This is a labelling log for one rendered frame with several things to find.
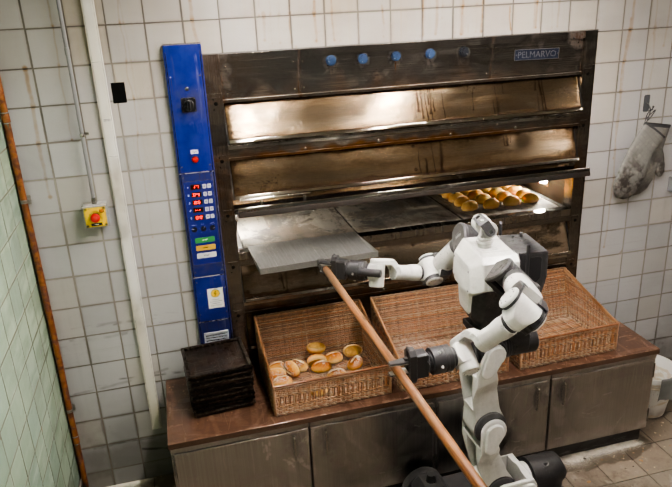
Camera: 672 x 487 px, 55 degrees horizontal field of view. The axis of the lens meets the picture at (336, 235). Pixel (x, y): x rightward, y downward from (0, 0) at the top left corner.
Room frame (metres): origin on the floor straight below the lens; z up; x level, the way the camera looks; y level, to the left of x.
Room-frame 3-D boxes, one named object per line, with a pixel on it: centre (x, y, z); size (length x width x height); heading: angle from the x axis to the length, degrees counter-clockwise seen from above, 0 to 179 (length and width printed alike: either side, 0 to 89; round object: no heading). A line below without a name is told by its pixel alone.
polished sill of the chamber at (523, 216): (3.13, -0.40, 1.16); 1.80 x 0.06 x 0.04; 104
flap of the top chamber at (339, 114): (3.11, -0.40, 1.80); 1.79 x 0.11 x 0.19; 104
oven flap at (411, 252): (3.11, -0.40, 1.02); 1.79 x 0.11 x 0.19; 104
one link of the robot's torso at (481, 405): (2.26, -0.58, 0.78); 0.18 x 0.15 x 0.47; 15
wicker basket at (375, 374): (2.71, 0.10, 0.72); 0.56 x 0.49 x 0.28; 105
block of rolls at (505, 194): (3.68, -0.86, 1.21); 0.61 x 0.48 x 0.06; 14
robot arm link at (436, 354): (1.81, -0.27, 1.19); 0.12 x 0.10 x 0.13; 105
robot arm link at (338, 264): (2.58, -0.04, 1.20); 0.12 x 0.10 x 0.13; 70
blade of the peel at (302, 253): (2.86, 0.12, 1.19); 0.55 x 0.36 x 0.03; 105
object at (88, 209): (2.70, 1.04, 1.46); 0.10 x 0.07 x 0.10; 104
